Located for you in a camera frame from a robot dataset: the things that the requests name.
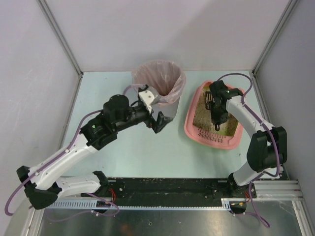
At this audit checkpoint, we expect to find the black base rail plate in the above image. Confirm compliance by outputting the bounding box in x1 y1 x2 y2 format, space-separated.
94 177 250 209

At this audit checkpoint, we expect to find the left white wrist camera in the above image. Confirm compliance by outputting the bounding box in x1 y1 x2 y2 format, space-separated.
138 85 160 114

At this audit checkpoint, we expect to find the black slotted litter scoop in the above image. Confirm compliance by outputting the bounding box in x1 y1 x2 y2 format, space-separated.
205 91 220 131

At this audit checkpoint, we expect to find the aluminium frame rail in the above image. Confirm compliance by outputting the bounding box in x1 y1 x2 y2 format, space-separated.
40 178 303 209

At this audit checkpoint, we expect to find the beige cat litter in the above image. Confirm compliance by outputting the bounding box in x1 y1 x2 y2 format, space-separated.
193 87 238 137

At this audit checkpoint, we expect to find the pink plastic bin liner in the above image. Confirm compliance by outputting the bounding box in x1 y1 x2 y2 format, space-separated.
131 60 187 106

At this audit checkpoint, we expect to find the grey trash bucket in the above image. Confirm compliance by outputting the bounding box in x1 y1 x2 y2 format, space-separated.
152 98 180 122

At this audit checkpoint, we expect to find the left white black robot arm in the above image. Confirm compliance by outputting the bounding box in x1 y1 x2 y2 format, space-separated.
17 92 173 209

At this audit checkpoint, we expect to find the pink green litter box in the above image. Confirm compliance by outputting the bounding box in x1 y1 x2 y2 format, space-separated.
184 81 243 150

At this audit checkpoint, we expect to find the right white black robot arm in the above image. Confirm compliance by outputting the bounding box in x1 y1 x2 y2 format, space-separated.
206 80 287 196

